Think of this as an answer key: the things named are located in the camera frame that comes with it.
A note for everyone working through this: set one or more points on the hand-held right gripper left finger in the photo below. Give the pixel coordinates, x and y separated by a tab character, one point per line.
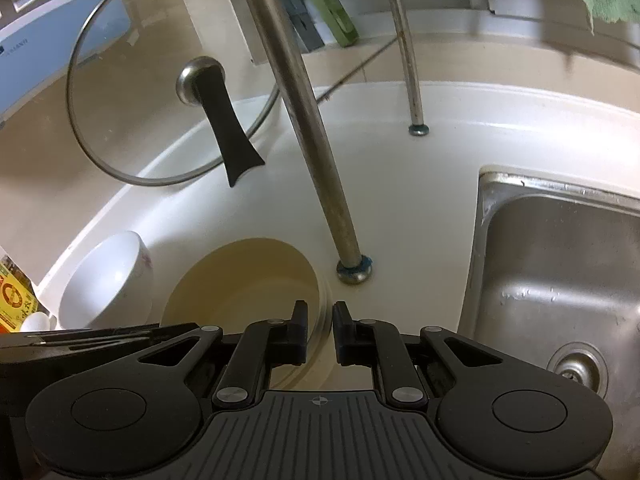
299	332

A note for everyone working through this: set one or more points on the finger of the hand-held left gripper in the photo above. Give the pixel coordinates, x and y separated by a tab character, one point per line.
100	336

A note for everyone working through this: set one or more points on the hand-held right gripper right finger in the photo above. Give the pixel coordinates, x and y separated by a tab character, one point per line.
342	334

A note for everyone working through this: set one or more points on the white ceramic bowl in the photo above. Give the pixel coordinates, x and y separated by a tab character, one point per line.
107	285

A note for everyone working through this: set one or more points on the cream ribbed bowl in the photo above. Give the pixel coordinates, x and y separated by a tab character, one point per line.
240	280

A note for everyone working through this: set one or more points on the white egg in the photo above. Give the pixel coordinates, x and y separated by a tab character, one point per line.
35	321

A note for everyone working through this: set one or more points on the red label clear bottle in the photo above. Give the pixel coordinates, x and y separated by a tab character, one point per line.
15	295

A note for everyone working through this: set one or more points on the metal rack legs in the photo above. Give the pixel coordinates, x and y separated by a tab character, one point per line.
310	135

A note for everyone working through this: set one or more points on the steel sink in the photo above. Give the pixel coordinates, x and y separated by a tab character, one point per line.
550	285

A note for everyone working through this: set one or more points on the sink drain strainer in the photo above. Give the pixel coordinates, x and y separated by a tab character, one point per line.
577	371

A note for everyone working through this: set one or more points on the glass pot lid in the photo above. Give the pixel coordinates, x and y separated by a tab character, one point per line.
150	35

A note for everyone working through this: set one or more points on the green plastic board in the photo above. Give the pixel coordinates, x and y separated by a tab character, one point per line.
335	5

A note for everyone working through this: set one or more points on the white wall appliance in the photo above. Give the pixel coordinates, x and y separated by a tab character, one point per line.
60	45

